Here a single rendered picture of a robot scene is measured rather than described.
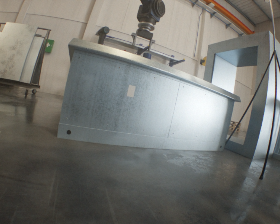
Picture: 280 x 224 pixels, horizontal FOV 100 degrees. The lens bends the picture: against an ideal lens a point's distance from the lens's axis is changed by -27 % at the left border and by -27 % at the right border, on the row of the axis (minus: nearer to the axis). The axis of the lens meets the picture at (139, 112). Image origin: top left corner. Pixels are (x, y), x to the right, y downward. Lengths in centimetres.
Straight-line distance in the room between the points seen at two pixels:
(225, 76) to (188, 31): 522
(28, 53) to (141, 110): 316
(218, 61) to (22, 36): 403
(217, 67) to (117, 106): 201
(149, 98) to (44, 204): 97
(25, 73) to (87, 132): 283
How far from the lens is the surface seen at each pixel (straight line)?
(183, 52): 736
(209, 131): 167
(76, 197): 56
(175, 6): 800
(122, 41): 539
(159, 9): 135
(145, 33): 131
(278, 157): 257
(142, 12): 142
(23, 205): 52
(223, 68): 288
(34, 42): 397
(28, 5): 702
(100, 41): 133
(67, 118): 108
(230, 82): 301
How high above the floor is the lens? 34
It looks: 4 degrees down
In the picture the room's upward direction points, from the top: 12 degrees clockwise
